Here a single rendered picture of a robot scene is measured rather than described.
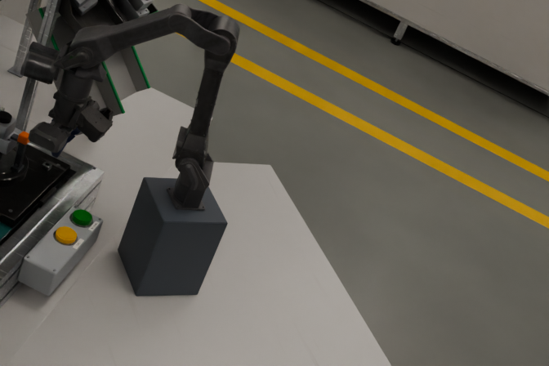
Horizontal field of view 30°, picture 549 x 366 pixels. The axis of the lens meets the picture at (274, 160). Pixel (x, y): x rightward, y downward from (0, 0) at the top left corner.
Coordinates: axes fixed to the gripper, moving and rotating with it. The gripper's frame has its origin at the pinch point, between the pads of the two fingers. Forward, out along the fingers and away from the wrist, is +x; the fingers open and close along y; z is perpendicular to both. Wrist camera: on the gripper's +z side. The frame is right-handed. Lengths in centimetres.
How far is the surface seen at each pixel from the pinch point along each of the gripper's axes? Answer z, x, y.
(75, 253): 12.8, 14.3, -10.7
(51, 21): -15.2, -12.7, 19.1
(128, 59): -5.5, 3.8, 48.3
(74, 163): -0.4, 13.8, 14.8
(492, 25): 88, 75, 382
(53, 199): 2.1, 13.5, 0.2
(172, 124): 7, 24, 63
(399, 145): 69, 110, 275
